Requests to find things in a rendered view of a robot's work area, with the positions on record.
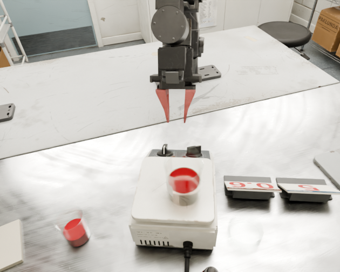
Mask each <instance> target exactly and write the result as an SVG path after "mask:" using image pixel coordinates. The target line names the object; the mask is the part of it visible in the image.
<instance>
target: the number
mask: <svg viewBox="0 0 340 272"><path fill-rule="evenodd" d="M281 185H282V186H283V187H285V188H286V189H288V190H302V191H327V192H339V191H337V190H335V189H333V188H331V187H329V186H317V185H290V184H281Z"/></svg>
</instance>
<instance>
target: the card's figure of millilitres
mask: <svg viewBox="0 0 340 272"><path fill-rule="evenodd" d="M226 183H227V185H228V187H241V188H266V189H278V188H277V187H275V186H274V185H273V184H272V183H253V182H226Z"/></svg>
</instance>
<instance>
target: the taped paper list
mask: <svg viewBox="0 0 340 272"><path fill-rule="evenodd" d="M216 16H217V0H203V2H202V3H199V12H198V22H199V28H204V27H209V26H216Z"/></svg>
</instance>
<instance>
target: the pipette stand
mask: <svg viewBox="0 0 340 272"><path fill-rule="evenodd" d="M22 262H24V259H23V243H22V228H21V221H20V219H18V220H16V221H13V222H10V223H8V224H5V225H3V226H0V272H1V271H4V270H6V269H8V268H11V267H13V266H15V265H17V264H20V263H22Z"/></svg>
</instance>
